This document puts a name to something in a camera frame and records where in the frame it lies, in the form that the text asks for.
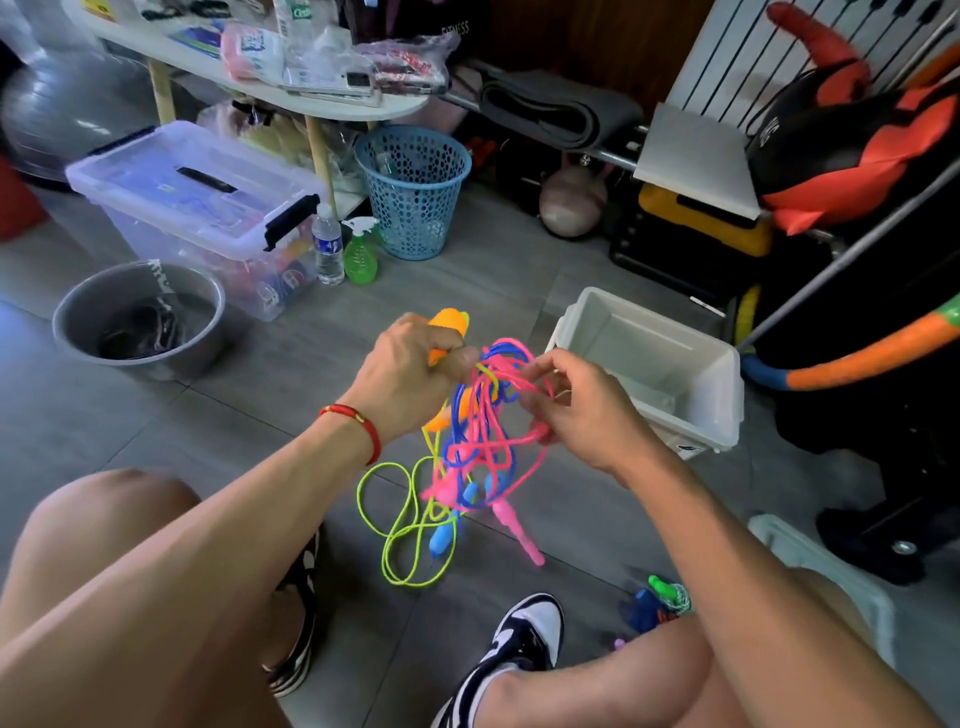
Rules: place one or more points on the person's right hand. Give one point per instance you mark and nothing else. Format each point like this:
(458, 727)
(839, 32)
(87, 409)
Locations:
(600, 413)

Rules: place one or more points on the person's left hand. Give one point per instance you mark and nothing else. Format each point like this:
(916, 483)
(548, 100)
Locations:
(402, 383)

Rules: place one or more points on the white plastic bin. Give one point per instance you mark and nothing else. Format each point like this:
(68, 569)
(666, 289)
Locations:
(660, 360)

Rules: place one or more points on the person's right forearm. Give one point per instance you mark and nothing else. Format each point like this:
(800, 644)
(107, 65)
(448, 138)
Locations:
(765, 615)

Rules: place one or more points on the person's left forearm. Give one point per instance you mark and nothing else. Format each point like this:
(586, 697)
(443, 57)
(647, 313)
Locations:
(165, 600)

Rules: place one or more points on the person's right leg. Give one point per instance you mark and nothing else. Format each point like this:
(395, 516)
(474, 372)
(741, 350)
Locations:
(615, 683)

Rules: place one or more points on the person's leg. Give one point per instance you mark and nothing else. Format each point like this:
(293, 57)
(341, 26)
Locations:
(615, 683)
(90, 540)

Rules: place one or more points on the white bin lid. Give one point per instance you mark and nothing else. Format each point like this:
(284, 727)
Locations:
(833, 578)

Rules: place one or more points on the person's left leg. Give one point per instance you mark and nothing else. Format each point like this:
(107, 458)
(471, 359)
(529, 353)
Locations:
(90, 540)

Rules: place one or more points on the green spray bottle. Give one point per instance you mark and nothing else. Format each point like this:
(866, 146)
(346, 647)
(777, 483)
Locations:
(362, 258)

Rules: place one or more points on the small plastic water bottle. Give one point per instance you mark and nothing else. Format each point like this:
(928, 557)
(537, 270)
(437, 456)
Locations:
(329, 248)

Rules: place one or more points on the blue mesh plastic basket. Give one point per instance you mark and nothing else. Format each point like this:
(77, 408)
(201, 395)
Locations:
(411, 188)

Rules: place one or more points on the brown ball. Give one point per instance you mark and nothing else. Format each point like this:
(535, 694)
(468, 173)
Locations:
(575, 203)

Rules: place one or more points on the yellow black case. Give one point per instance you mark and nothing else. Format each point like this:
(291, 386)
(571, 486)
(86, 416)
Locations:
(702, 221)

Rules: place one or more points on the black white right shoe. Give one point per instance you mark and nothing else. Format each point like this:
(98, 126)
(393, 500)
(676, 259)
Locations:
(518, 638)

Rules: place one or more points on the black white shoe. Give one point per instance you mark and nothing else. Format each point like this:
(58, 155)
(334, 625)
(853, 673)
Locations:
(297, 645)
(518, 638)

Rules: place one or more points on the grey flat board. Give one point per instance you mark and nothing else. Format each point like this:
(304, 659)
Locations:
(698, 158)

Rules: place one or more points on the multicoloured hula hoop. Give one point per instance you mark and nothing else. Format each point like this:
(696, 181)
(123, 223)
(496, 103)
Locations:
(870, 357)

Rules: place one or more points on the black white left shoe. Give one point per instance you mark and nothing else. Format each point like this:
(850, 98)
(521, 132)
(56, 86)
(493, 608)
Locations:
(297, 645)

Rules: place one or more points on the white metal pole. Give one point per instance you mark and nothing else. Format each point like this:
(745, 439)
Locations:
(848, 255)

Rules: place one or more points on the grey folded mat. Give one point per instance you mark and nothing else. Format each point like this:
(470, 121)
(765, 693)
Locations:
(555, 108)

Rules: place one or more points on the black maroon exercise machine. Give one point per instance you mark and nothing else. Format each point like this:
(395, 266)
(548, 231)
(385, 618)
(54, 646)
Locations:
(900, 495)

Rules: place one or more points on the clear plastic bag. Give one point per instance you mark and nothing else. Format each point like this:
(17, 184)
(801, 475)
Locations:
(405, 63)

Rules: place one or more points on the clear bin with black latches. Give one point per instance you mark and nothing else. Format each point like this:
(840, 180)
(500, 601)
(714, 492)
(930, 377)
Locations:
(150, 180)

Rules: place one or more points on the grey metal basin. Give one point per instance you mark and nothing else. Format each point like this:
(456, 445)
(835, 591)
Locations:
(75, 323)

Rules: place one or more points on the black red inflatable toy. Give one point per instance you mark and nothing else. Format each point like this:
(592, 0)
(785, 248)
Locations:
(840, 143)

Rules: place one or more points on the pink white packet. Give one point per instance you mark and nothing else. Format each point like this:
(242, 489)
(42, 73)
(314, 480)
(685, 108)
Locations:
(251, 53)

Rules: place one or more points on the white radiator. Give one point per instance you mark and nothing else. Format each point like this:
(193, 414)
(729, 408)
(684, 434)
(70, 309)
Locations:
(750, 60)

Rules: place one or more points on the large plastic water bottle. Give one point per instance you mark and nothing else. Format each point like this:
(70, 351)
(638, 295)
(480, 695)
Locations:
(293, 12)

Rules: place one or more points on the white round table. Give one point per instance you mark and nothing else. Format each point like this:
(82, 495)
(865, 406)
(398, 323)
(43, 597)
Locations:
(165, 45)

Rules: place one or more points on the red bag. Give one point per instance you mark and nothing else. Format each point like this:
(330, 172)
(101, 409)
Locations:
(15, 203)

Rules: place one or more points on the grey exercise ball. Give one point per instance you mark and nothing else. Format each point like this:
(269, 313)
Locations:
(60, 113)

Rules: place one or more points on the white plastic bag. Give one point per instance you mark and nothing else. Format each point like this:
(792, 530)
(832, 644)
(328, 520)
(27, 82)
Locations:
(23, 23)

